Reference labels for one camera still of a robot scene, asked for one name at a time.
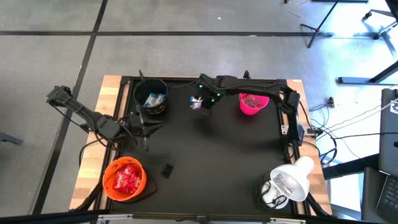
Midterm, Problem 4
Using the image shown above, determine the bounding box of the long black cable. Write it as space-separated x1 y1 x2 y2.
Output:
317 130 398 141

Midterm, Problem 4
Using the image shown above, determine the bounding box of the black jack-o-lantern bucket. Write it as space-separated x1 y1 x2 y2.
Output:
132 77 169 115

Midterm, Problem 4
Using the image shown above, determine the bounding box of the black tripod stand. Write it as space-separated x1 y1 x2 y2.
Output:
299 0 340 49

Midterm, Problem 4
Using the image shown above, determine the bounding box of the office chair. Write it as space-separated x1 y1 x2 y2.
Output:
361 8 398 59

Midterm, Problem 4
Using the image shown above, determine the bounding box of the black keyboard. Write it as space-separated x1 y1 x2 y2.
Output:
375 175 398 223

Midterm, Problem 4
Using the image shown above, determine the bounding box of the dark office desk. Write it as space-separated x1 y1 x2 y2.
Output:
322 153 398 224

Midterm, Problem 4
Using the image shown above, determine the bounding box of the orange pumpkin bucket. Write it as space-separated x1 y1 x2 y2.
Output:
101 156 158 203

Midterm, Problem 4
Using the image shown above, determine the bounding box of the white desk lamp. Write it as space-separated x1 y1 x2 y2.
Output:
259 156 315 210

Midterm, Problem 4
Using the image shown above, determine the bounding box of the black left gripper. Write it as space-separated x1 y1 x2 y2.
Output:
123 105 164 152

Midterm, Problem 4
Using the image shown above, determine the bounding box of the black lamp cable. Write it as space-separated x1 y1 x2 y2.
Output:
259 179 289 208

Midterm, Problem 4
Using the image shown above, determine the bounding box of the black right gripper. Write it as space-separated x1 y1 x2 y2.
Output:
195 74 224 116

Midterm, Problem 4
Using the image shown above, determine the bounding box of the grey computer monitor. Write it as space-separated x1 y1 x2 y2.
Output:
378 88 398 177

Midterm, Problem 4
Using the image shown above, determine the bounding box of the grey furniture foot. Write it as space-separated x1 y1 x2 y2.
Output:
0 132 24 146

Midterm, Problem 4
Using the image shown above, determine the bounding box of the small black rectangular piece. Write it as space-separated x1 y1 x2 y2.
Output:
160 163 175 180

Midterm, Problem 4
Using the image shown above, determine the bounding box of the black side desk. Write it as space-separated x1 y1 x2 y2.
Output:
337 60 398 86

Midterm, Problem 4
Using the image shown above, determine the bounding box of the black aluminium rig frame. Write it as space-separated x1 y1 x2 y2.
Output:
70 74 335 224

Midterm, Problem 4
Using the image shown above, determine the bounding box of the pink plastic bucket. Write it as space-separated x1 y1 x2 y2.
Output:
238 92 270 116

